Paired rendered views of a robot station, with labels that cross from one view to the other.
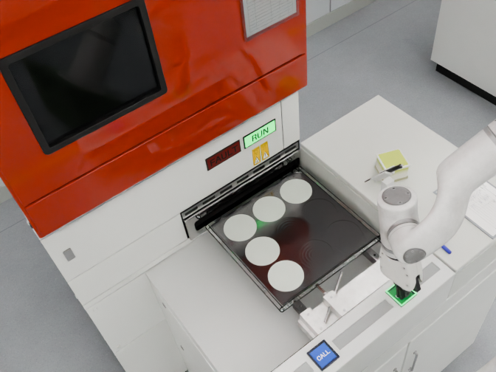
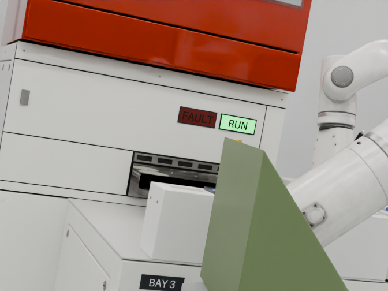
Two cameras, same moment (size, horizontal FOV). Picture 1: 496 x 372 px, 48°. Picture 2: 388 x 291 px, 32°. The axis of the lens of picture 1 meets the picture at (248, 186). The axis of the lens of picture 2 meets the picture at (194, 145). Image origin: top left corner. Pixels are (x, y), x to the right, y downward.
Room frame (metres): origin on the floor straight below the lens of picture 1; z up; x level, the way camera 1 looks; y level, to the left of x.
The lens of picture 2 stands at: (-0.85, -0.29, 1.12)
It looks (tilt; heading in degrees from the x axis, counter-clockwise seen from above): 3 degrees down; 10
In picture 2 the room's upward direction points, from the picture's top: 10 degrees clockwise
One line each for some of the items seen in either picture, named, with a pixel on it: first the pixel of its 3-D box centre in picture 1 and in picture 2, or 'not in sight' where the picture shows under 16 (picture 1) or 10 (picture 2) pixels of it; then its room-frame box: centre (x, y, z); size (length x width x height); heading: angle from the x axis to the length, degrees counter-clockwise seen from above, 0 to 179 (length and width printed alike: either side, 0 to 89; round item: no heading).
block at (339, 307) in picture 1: (337, 305); not in sight; (0.70, -0.19, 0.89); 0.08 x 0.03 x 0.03; 30
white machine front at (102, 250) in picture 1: (188, 193); (150, 137); (1.06, 0.17, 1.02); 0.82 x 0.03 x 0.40; 120
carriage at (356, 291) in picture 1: (358, 294); not in sight; (0.74, -0.26, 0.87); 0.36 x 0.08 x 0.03; 120
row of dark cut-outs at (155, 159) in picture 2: (242, 178); (204, 167); (1.14, 0.01, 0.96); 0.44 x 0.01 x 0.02; 120
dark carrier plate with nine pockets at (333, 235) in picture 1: (291, 231); not in sight; (0.96, -0.11, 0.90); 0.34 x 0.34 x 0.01; 30
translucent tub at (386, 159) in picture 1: (391, 167); not in sight; (1.06, -0.42, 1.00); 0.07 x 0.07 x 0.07; 9
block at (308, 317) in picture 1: (314, 323); not in sight; (0.66, -0.12, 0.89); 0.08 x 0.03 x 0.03; 30
